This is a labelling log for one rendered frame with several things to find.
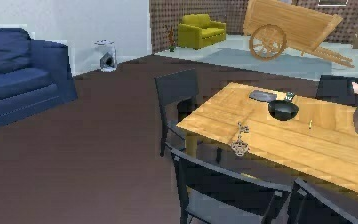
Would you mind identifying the black dining chair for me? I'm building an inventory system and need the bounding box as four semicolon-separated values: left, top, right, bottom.
154;68;200;158
286;177;358;224
165;142;293;224
315;74;358;107

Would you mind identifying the brown twig house plant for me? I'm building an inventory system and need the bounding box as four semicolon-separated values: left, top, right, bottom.
165;23;177;53

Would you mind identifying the yellow-green armchair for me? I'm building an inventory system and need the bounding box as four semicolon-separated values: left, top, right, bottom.
177;13;227;51

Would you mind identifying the grey flat plate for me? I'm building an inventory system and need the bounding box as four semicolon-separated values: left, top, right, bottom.
248;90;278;103

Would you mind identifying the clear bin with white lid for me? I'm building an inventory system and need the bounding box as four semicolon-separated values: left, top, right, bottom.
93;39;118;73

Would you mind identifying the black bowl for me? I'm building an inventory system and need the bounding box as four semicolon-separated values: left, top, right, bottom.
267;99;300;122

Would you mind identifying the wooden dining table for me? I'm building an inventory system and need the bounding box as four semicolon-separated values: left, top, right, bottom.
175;81;358;198

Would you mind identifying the wooden cart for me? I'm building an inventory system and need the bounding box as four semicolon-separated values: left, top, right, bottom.
242;0;355;69

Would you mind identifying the blue sofa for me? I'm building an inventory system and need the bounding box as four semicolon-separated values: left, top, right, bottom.
0;27;79;132

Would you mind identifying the grey key on ring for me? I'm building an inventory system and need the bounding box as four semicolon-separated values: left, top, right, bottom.
230;121;251;157

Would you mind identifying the framed wall picture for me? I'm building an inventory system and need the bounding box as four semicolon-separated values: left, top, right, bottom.
317;0;349;7

